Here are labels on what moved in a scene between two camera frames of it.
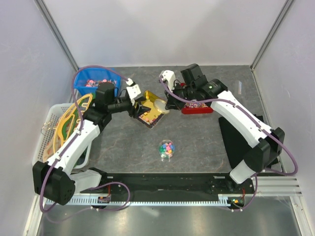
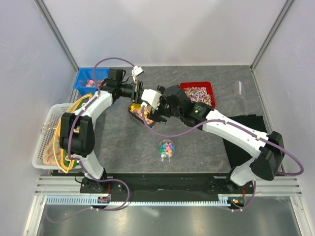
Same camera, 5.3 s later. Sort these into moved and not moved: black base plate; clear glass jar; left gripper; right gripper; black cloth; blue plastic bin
Moved: right gripper; left gripper
Not moved: blue plastic bin; black cloth; black base plate; clear glass jar
